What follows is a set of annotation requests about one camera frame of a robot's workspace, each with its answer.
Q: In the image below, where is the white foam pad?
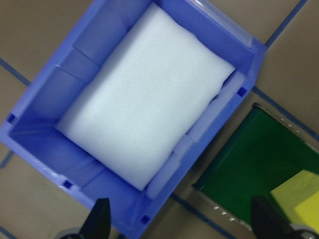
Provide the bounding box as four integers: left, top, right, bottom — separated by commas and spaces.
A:
55, 1, 246, 200

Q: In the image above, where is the blue plastic storage bin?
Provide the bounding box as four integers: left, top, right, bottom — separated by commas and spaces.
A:
0, 0, 267, 239

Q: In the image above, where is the yellow foam block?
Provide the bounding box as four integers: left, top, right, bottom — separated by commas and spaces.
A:
270, 169, 319, 231

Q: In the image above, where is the green conveyor belt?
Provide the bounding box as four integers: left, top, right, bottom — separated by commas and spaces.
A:
191, 103, 319, 232

